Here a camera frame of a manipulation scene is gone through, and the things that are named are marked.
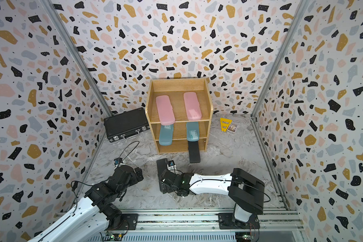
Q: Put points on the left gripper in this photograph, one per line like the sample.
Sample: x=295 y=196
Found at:
x=135 y=179

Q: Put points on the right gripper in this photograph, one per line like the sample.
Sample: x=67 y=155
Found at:
x=165 y=190

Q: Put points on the black pencil case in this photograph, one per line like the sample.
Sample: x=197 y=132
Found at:
x=194 y=152
x=161 y=168

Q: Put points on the teal pencil case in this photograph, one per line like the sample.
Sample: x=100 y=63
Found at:
x=166 y=135
x=193 y=133

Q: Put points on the pink pencil case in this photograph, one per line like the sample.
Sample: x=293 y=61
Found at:
x=165 y=110
x=192 y=106

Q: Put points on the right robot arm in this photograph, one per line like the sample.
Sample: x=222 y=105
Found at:
x=244 y=189

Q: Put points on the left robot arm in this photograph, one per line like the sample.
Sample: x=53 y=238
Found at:
x=95 y=212

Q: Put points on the wooden three-tier shelf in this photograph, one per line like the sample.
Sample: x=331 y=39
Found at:
x=175 y=89

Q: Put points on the black briefcase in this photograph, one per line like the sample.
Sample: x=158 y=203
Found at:
x=126 y=125

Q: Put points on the yellow triangular packet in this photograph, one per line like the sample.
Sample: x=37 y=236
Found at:
x=225 y=124

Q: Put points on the small card box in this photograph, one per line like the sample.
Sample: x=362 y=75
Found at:
x=232 y=128

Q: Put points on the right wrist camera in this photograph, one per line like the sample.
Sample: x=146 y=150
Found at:
x=171 y=165

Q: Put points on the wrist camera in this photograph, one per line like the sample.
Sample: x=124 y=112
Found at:
x=118 y=161
x=171 y=165

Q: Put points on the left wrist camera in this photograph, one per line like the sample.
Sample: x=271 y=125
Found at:
x=118 y=161

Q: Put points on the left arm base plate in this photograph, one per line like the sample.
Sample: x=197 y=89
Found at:
x=123 y=222

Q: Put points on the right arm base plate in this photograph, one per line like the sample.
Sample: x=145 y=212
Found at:
x=228 y=221

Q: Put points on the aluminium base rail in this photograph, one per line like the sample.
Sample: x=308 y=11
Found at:
x=202 y=225

